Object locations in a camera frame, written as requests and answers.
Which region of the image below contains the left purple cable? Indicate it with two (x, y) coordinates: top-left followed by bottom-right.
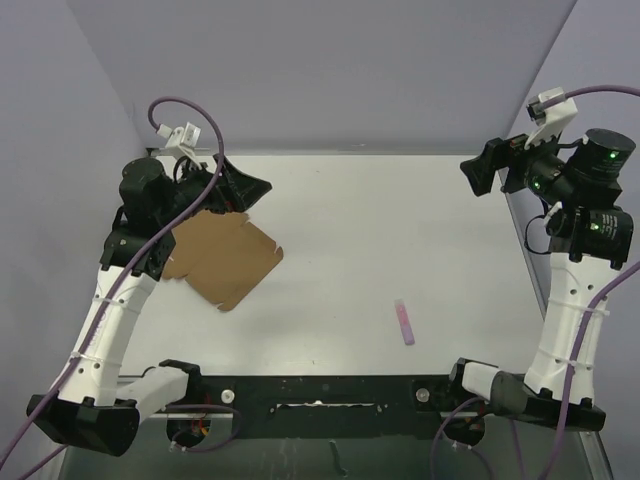
(0, 95), (225, 456)

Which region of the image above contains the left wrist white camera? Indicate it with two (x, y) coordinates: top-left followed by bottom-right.
(156, 123), (201, 158)

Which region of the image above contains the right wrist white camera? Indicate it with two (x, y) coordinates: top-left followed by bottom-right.
(525, 88), (578, 150)

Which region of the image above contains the brown cardboard box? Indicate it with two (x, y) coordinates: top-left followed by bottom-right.
(162, 211), (284, 312)

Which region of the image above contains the wrist white camera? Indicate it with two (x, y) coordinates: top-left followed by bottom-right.
(525, 88), (578, 150)
(156, 123), (201, 158)

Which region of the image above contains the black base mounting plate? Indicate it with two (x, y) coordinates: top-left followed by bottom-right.
(165, 375), (469, 447)

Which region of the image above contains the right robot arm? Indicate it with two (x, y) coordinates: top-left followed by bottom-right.
(444, 129), (636, 431)

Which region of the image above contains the pink purple marker pen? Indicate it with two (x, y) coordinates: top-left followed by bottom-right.
(394, 300), (415, 346)

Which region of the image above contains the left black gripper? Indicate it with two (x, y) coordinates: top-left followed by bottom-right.
(157, 151), (271, 228)

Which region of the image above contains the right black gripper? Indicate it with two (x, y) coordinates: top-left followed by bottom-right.
(460, 119), (578, 203)

